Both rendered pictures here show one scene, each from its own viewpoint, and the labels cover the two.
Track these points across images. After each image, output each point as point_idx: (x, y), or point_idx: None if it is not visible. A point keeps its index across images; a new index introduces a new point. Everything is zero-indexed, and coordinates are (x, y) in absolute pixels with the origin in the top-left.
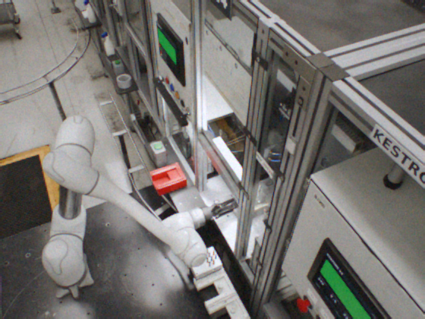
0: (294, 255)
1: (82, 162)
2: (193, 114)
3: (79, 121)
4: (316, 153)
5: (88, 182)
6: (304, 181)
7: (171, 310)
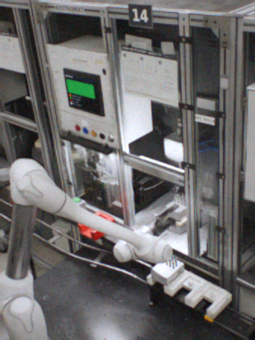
0: (252, 170)
1: (50, 181)
2: (117, 138)
3: (29, 159)
4: (243, 77)
5: (61, 196)
6: (241, 102)
7: (151, 336)
